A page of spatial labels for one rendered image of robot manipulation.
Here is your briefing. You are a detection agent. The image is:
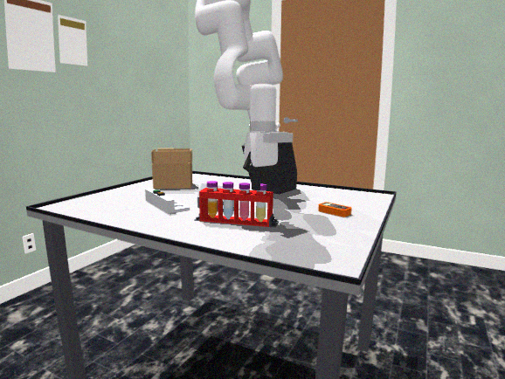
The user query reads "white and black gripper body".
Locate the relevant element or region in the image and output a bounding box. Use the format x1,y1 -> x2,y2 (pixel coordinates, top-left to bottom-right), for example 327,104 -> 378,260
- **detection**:
244,131 -> 278,167

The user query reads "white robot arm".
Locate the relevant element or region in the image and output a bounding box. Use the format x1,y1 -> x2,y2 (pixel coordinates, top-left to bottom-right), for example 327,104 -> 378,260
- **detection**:
195,0 -> 283,131

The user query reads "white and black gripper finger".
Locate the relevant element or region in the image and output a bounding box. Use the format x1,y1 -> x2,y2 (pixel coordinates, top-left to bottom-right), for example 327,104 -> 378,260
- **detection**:
243,152 -> 260,190
262,162 -> 279,189

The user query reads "orange digital multimeter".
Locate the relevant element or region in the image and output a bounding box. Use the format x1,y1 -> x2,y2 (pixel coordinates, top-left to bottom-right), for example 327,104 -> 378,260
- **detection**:
318,202 -> 352,217

